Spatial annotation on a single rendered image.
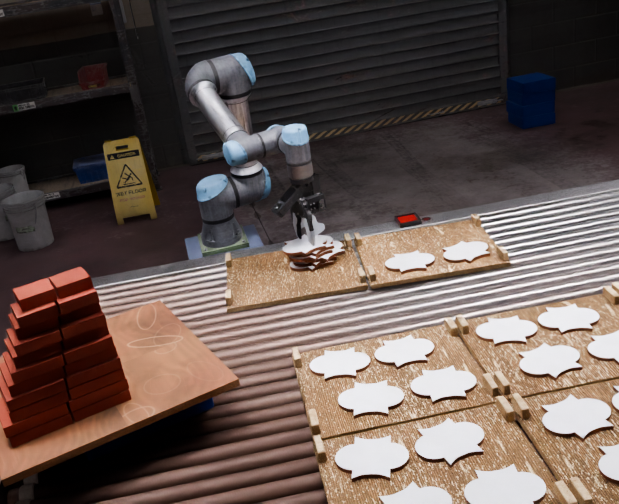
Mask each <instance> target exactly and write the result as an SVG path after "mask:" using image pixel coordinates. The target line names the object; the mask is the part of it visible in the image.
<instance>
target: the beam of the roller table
mask: <svg viewBox="0 0 619 504"><path fill-rule="evenodd" d="M617 190H619V179H618V180H613V181H607V182H602V183H597V184H591V185H586V186H581V187H575V188H570V189H565V190H559V191H554V192H549V193H543V194H538V195H533V196H527V197H522V198H517V199H511V200H506V201H501V202H495V203H490V204H485V205H479V206H474V207H469V208H463V209H458V210H453V211H447V212H442V213H437V214H431V215H426V216H421V217H420V218H421V220H422V218H424V217H430V218H431V219H430V220H428V221H423V220H422V224H420V225H414V226H409V227H404V228H400V227H399V226H398V224H397V223H396V221H394V222H389V223H383V224H378V225H373V226H367V227H362V228H357V229H351V230H346V231H341V232H335V233H330V234H325V235H323V236H330V237H332V239H333V241H342V240H344V234H347V233H349V236H350V238H351V241H352V240H354V239H355V236H354V233H357V232H358V233H359V234H360V236H361V238H362V237H368V236H375V235H381V234H387V233H393V232H399V231H405V230H410V229H415V228H421V227H426V226H431V225H437V224H442V223H447V222H452V221H458V220H463V219H468V218H471V214H477V215H478V216H484V215H489V214H495V213H500V212H505V211H511V210H516V209H521V208H527V207H532V206H537V205H542V204H548V203H553V202H558V201H564V200H569V199H574V198H580V197H585V196H590V195H595V194H601V193H606V192H611V191H617ZM284 246H285V243H284V242H282V243H277V244H271V245H266V246H261V247H255V248H250V249H245V250H239V251H234V252H229V253H231V257H232V259H234V258H240V257H246V256H252V255H258V254H264V253H270V252H276V251H282V250H283V247H284ZM226 254H227V253H223V254H218V255H213V256H207V257H202V258H197V259H191V260H186V261H181V262H175V263H170V264H165V265H159V266H154V267H149V268H143V269H138V270H133V271H127V272H122V273H117V274H111V275H106V276H101V277H95V278H91V280H92V283H93V287H94V288H95V289H97V288H103V287H108V286H113V285H119V284H124V283H129V282H135V281H140V280H145V279H150V278H156V277H161V276H166V275H172V274H177V273H182V272H188V271H193V270H198V269H203V268H209V267H214V266H219V265H225V264H226Z"/></svg>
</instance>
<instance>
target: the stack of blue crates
mask: <svg viewBox="0 0 619 504"><path fill-rule="evenodd" d="M555 88H556V78H555V77H552V76H549V75H546V74H542V73H539V72H535V73H530V74H525V75H520V76H515V77H510V78H507V94H508V101H506V111H507V112H508V122H510V123H512V124H514V125H515V126H517V127H519V128H521V129H528V128H533V127H539V126H544V125H549V124H554V123H555V101H554V100H555Z"/></svg>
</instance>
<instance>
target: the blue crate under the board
mask: <svg viewBox="0 0 619 504"><path fill-rule="evenodd" d="M213 407H214V402H213V397H212V398H210V399H208V400H205V401H203V402H201V403H198V404H196V405H194V406H192V407H189V408H187V409H185V410H182V411H180V412H178V413H175V414H173V415H171V416H168V417H166V418H164V419H161V420H159V421H157V422H155V423H152V424H150V425H148V426H145V427H143V428H141V429H138V430H136V431H134V432H131V433H129V434H127V435H124V436H122V437H120V438H117V439H115V440H113V441H111V442H108V443H106V444H104V445H101V446H99V447H97V448H94V449H92V450H90V451H87V452H85V453H84V454H85V456H86V457H87V459H88V461H92V460H95V459H97V458H99V457H102V456H104V455H106V454H108V453H111V452H113V451H115V450H118V449H120V448H122V447H124V446H127V445H129V444H131V443H134V442H136V441H138V440H140V439H143V438H145V437H147V436H150V435H152V434H154V433H156V432H159V431H161V430H163V429H165V428H168V427H170V426H172V425H175V424H177V423H179V422H181V421H184V420H186V419H188V418H191V417H193V416H195V415H197V414H200V413H202V412H204V411H207V410H209V409H211V408H213Z"/></svg>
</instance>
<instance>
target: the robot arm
mask: <svg viewBox="0 0 619 504"><path fill-rule="evenodd" d="M255 81H256V77H255V72H254V69H253V67H252V65H251V63H250V61H249V59H248V58H247V57H246V56H245V55H244V54H243V53H234V54H228V55H225V56H221V57H217V58H213V59H209V60H204V61H200V62H198V63H196V64H195V65H194V66H193V67H192V68H191V69H190V70H189V72H188V74H187V77H186V80H185V91H186V95H187V97H188V99H189V100H190V102H191V103H192V104H193V105H194V106H196V107H198V108H199V109H200V110H201V112H202V113H203V115H204V116H205V117H206V119H207V120H208V122H209V123H210V124H211V126H212V127H213V129H214V130H215V131H216V133H217V134H218V136H219V137H220V138H221V140H222V141H223V143H224V145H223V153H224V157H225V158H226V161H227V163H228V164H229V165H230V166H232V167H231V169H230V172H231V176H229V177H226V176H225V175H224V174H217V175H211V176H208V177H206V178H204V179H202V180H201V181H200V182H199V183H198V184H197V186H196V193H197V200H198V203H199V208H200V212H201V217H202V221H203V225H202V233H201V239H202V244H203V245H204V246H206V247H209V248H222V247H227V246H230V245H233V244H235V243H237V242H238V241H240V240H241V239H242V237H243V233H242V229H241V227H240V225H239V223H238V222H237V220H236V218H235V216H234V212H233V209H235V208H238V207H241V206H244V205H247V204H250V203H253V202H258V201H260V200H262V199H265V198H267V197H268V195H269V194H270V191H271V180H270V177H269V173H268V171H267V169H266V168H265V167H263V166H262V164H261V163H260V162H258V161H257V159H261V158H264V157H268V156H271V155H274V154H278V153H283V154H285V157H286V164H287V170H288V176H289V179H290V183H291V184H292V185H291V186H290V187H289V189H288V190H287V191H286V192H285V193H284V194H283V196H282V197H281V198H280V199H279V200H278V202H277V203H276V204H275V205H274V206H273V207H272V209H271V211H272V212H273V213H274V214H275V215H276V216H278V217H281V218H282V217H283V216H284V215H285V214H286V213H287V212H288V210H289V209H290V213H291V218H292V223H293V226H294V229H295V232H296V235H297V237H298V238H299V239H302V234H301V229H302V228H303V227H305V229H306V233H307V236H308V241H309V243H310V244H311V245H312V246H315V236H317V235H318V234H319V233H321V232H322V231H323V230H324V229H325V226H324V224H323V223H318V222H317V221H316V218H315V216H313V215H312V214H315V213H318V212H322V211H324V210H326V202H325V195H324V194H323V193H321V187H320V180H319V174H315V173H314V172H313V166H312V160H311V152H310V145H309V135H308V132H307V128H306V126H305V125H303V124H290V125H287V126H283V125H272V126H270V127H269V128H268V129H267V130H266V131H264V132H260V133H256V134H253V130H252V123H251V117H250V110H249V104H248V97H249V96H250V94H251V87H250V86H253V85H254V84H255ZM321 199H324V206H325V207H323V204H321V203H320V200H321ZM321 207H322V208H321Z"/></svg>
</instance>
